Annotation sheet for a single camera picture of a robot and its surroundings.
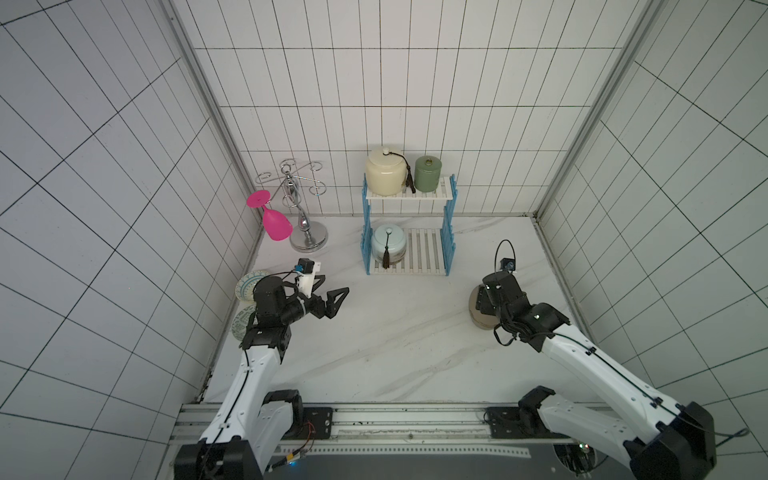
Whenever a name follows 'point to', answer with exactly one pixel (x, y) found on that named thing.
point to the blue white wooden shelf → (429, 251)
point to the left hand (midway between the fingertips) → (333, 287)
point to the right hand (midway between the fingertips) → (482, 291)
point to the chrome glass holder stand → (309, 236)
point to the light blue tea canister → (389, 244)
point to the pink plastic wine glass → (277, 225)
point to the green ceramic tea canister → (427, 173)
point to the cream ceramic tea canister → (385, 173)
